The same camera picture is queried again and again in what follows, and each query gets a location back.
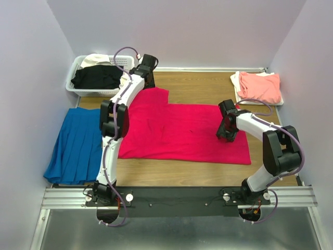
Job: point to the blue pleated cloth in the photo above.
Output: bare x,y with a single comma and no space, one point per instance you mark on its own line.
77,152

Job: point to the red t shirt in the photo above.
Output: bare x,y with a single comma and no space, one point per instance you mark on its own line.
160,130

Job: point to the black t shirt in basket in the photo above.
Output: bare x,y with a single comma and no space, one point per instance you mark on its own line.
98,77

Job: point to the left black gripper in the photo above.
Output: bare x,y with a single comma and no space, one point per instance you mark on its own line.
151,85

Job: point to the cream t shirt in basket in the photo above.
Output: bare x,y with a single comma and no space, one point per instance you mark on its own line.
122,62

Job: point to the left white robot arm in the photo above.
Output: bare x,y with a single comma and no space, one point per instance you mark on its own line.
114,124

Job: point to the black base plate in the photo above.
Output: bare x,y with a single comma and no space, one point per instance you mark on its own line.
193,201

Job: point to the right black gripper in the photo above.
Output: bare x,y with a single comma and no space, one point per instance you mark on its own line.
230,137

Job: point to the aluminium rail frame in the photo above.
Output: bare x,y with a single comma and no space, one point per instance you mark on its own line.
290,221

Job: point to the white folded t shirt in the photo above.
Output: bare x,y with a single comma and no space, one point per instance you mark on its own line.
235,81

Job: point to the pink folded t shirt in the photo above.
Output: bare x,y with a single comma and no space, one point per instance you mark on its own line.
264,88

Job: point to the white plastic laundry basket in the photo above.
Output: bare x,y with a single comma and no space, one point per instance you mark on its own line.
85,93

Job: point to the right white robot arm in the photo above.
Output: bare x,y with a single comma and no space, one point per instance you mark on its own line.
281,150

